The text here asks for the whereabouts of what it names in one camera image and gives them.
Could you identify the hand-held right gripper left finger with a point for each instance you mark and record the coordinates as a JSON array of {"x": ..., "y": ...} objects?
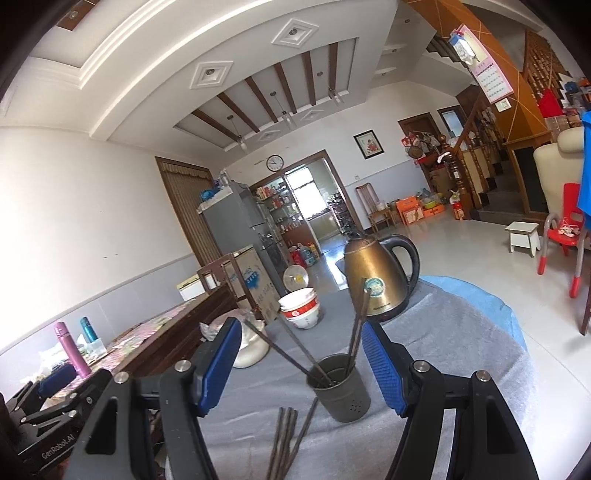
[{"x": 217, "y": 369}]

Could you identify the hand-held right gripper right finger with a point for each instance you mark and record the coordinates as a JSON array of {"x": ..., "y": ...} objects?
[{"x": 383, "y": 369}]

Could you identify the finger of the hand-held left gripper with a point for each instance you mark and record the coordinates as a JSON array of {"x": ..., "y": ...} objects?
[
  {"x": 64, "y": 406},
  {"x": 51, "y": 382}
]

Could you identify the dark metal chopstick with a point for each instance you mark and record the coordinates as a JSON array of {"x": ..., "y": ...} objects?
[
  {"x": 275, "y": 443},
  {"x": 300, "y": 350},
  {"x": 290, "y": 438},
  {"x": 353, "y": 337},
  {"x": 282, "y": 443},
  {"x": 304, "y": 424},
  {"x": 362, "y": 304},
  {"x": 286, "y": 353}
]

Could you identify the grey metal utensil holder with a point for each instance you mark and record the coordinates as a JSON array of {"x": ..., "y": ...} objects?
[{"x": 344, "y": 397}]

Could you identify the pink thermos bottle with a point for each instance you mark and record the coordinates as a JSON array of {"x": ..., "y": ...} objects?
[{"x": 71, "y": 350}]

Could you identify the white ceramic basin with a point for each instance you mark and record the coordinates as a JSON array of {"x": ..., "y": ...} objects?
[{"x": 251, "y": 353}]

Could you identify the clear plastic bag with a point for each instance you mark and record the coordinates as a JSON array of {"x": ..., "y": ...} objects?
[{"x": 217, "y": 325}]

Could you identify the dark carved wooden bench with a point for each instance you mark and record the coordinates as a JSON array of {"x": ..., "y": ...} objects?
[{"x": 175, "y": 327}]

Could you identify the teal bottle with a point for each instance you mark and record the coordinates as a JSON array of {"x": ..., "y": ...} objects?
[{"x": 88, "y": 330}]

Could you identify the grey tablecloth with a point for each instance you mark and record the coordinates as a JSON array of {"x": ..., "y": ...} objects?
[{"x": 452, "y": 332}]

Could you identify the white bowl red pattern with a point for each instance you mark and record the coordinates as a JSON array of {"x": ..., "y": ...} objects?
[
  {"x": 304, "y": 318},
  {"x": 295, "y": 297}
]

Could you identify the wooden chair with slats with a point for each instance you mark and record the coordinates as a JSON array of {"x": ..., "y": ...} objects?
[{"x": 217, "y": 272}]

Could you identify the gold electric kettle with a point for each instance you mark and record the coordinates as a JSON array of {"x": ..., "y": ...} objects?
[{"x": 388, "y": 272}]

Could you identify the printed cardboard box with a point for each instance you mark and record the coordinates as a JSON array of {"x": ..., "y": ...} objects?
[{"x": 254, "y": 277}]

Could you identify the round metal lid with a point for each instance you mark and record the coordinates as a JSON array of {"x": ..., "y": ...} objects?
[{"x": 295, "y": 278}]

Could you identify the blue under cloth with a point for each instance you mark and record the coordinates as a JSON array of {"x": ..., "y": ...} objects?
[{"x": 498, "y": 314}]

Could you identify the grey refrigerator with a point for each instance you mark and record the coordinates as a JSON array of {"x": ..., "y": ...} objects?
[{"x": 231, "y": 221}]

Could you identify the brown wooden door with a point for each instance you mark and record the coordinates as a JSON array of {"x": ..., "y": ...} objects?
[{"x": 184, "y": 212}]

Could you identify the stack of orange boxes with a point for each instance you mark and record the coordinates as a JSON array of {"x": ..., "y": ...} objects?
[{"x": 415, "y": 210}]

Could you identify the wooden dining chair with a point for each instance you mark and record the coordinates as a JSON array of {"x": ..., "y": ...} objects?
[{"x": 369, "y": 203}]

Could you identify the shelf of bottles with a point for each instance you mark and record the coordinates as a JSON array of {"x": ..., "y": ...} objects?
[{"x": 277, "y": 207}]

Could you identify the white low stool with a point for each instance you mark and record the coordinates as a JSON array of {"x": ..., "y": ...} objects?
[{"x": 524, "y": 233}]

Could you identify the wooden staircase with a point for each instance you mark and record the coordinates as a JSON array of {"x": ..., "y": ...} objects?
[{"x": 475, "y": 152}]

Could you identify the red plastic chair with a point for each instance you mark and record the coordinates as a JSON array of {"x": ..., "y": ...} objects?
[{"x": 572, "y": 203}]

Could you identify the cream armchair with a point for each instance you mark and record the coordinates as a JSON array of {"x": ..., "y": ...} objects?
[{"x": 554, "y": 170}]

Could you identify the round wall clock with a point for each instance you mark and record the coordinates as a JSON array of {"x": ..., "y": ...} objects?
[{"x": 274, "y": 163}]

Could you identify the framed wall picture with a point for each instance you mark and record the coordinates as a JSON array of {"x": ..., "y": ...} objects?
[{"x": 369, "y": 145}]

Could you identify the pink wall calendar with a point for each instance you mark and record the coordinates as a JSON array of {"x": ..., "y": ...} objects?
[{"x": 489, "y": 74}]

